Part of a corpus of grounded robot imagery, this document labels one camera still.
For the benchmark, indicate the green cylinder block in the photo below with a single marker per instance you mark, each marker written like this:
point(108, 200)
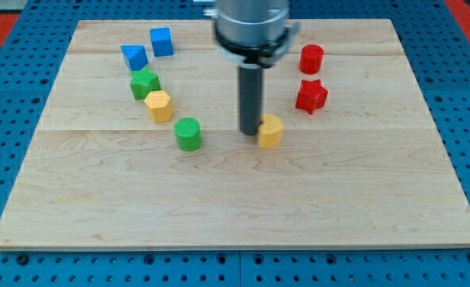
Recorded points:
point(188, 134)

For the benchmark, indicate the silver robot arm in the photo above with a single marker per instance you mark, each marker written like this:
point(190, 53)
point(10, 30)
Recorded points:
point(254, 34)

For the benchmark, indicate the yellow heart block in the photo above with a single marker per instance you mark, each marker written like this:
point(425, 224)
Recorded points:
point(270, 131)

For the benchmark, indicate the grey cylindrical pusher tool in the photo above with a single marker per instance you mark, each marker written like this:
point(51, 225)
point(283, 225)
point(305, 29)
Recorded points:
point(250, 99)

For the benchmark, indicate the yellow hexagon block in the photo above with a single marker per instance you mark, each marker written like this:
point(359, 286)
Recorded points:
point(160, 106)

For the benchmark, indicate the red star block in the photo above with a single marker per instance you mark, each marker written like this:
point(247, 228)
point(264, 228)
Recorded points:
point(311, 96)

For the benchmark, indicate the wooden board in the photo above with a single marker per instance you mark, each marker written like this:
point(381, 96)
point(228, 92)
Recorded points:
point(368, 171)

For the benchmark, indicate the green star block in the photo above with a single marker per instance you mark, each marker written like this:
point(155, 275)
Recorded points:
point(143, 82)

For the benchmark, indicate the red cylinder block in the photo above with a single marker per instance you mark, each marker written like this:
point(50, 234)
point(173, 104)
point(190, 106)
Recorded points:
point(311, 59)

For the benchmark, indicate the blue cube block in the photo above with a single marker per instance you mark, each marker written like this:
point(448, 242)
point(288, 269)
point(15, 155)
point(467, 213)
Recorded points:
point(161, 40)

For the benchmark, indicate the blue triangle block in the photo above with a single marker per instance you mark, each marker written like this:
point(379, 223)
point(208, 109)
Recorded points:
point(135, 56)

